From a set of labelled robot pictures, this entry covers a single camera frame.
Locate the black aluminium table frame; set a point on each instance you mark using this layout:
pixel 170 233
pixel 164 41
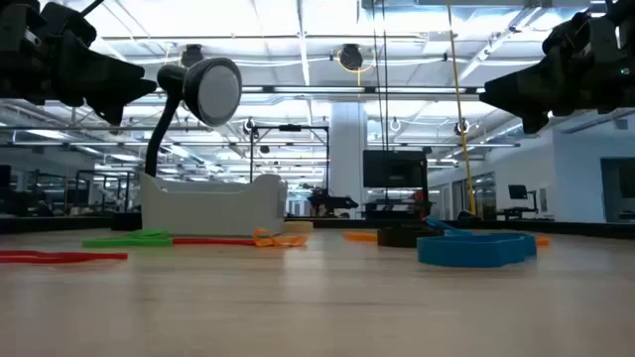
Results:
pixel 49 224

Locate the small black monitor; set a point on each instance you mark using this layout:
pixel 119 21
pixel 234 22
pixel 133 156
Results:
pixel 517 192

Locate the black metal frame rig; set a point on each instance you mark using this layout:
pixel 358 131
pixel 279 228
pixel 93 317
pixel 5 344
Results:
pixel 290 128

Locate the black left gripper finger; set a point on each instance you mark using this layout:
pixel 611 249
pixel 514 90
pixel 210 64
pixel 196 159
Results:
pixel 109 74
pixel 114 109

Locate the green rubber band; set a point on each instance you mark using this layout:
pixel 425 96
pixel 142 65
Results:
pixel 124 242

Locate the black metal rack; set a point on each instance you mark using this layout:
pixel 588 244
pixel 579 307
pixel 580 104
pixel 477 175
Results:
pixel 106 173

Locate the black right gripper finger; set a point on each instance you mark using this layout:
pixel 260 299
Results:
pixel 536 123
pixel 531 89

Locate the white plastic bin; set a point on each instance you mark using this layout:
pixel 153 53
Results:
pixel 213 213

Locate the thin red rubber band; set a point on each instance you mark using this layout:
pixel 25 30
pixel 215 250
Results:
pixel 59 257

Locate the black rubber band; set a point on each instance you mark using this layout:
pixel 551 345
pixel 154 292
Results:
pixel 402 238

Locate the black background robot arm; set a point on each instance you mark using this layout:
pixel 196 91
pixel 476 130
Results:
pixel 330 202

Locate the black gooseneck desk lamp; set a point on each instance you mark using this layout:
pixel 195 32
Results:
pixel 171 79

